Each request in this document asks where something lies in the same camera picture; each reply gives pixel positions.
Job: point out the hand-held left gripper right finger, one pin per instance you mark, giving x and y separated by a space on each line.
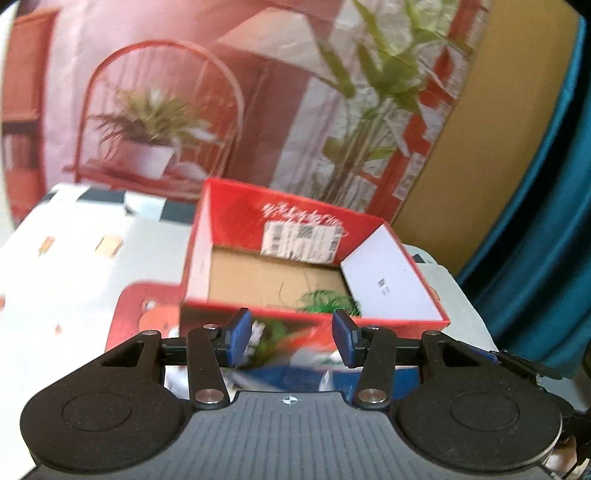
344 339

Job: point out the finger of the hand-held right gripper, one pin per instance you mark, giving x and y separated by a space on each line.
531 365

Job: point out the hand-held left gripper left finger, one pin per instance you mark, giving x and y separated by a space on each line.
240 337

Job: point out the red cardboard box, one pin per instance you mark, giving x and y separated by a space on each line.
286 281

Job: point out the teal curtain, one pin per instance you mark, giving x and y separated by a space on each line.
540 230

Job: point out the wall poster with plants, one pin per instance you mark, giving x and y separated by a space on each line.
231 92

